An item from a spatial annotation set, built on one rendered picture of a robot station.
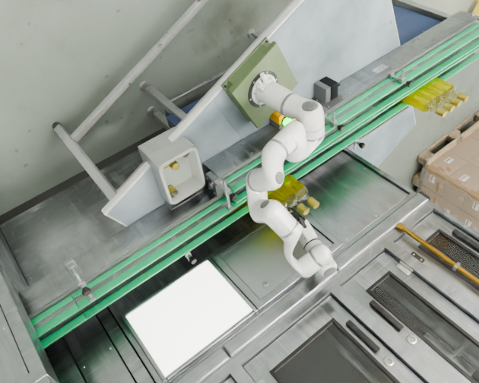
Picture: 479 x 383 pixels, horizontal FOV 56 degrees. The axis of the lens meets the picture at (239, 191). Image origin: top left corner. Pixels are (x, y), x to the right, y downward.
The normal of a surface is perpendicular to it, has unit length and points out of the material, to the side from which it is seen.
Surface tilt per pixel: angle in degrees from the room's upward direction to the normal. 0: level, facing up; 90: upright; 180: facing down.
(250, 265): 90
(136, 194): 0
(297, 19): 0
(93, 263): 90
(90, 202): 90
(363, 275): 90
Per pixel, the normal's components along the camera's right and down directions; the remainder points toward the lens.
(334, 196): -0.12, -0.67
